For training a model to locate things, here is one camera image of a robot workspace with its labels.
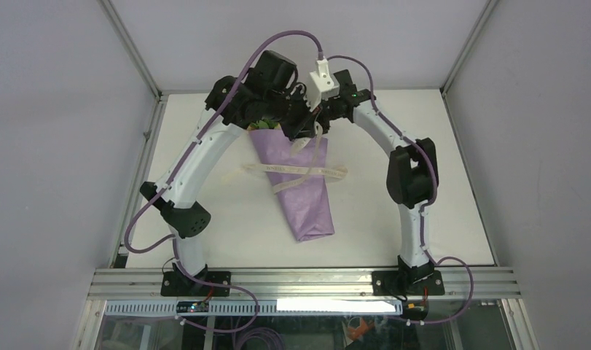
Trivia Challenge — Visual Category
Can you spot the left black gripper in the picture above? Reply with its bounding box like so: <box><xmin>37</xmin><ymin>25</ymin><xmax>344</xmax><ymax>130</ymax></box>
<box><xmin>264</xmin><ymin>85</ymin><xmax>322</xmax><ymax>142</ymax></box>

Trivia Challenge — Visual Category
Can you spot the cream ribbon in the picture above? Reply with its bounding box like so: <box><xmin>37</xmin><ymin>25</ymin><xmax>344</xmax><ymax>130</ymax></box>
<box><xmin>221</xmin><ymin>121</ymin><xmax>348</xmax><ymax>194</ymax></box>

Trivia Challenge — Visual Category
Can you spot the pink purple wrapping paper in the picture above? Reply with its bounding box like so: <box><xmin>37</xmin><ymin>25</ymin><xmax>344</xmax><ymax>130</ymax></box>
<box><xmin>248</xmin><ymin>129</ymin><xmax>334</xmax><ymax>242</ymax></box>

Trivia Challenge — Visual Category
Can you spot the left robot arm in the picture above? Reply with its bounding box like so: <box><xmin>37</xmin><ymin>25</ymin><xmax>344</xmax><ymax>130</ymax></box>
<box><xmin>140</xmin><ymin>50</ymin><xmax>335</xmax><ymax>296</ymax></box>

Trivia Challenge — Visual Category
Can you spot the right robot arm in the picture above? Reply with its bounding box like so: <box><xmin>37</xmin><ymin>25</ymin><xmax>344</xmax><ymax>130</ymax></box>
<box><xmin>324</xmin><ymin>69</ymin><xmax>439</xmax><ymax>295</ymax></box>

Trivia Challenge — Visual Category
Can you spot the white led light bar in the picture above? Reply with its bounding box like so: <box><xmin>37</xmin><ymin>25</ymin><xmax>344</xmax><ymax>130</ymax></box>
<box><xmin>276</xmin><ymin>298</ymin><xmax>372</xmax><ymax>313</ymax></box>

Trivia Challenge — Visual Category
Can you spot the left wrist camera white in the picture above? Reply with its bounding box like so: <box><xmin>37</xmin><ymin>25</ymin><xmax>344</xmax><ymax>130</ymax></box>
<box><xmin>304</xmin><ymin>58</ymin><xmax>340</xmax><ymax>112</ymax></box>

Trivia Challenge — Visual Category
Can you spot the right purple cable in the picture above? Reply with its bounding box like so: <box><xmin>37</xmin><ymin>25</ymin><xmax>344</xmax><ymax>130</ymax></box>
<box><xmin>326</xmin><ymin>55</ymin><xmax>474</xmax><ymax>325</ymax></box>

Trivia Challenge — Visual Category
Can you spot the purple cable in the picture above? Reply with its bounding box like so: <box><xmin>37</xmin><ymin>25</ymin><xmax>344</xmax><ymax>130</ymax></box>
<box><xmin>123</xmin><ymin>29</ymin><xmax>324</xmax><ymax>334</ymax></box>
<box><xmin>326</xmin><ymin>55</ymin><xmax>474</xmax><ymax>325</ymax></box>

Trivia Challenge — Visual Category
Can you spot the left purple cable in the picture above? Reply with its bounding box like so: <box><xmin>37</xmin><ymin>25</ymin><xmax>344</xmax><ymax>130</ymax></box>
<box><xmin>123</xmin><ymin>29</ymin><xmax>324</xmax><ymax>334</ymax></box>

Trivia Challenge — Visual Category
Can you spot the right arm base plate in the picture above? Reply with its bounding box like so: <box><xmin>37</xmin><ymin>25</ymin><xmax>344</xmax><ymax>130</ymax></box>
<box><xmin>371</xmin><ymin>270</ymin><xmax>445</xmax><ymax>297</ymax></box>

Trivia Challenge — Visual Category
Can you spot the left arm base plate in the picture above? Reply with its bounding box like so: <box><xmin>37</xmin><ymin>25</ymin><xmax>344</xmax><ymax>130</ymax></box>
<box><xmin>160</xmin><ymin>271</ymin><xmax>232</xmax><ymax>298</ymax></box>

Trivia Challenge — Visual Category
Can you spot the aluminium front rail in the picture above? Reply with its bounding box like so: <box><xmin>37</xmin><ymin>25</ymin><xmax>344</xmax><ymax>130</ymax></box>
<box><xmin>87</xmin><ymin>266</ymin><xmax>521</xmax><ymax>300</ymax></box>

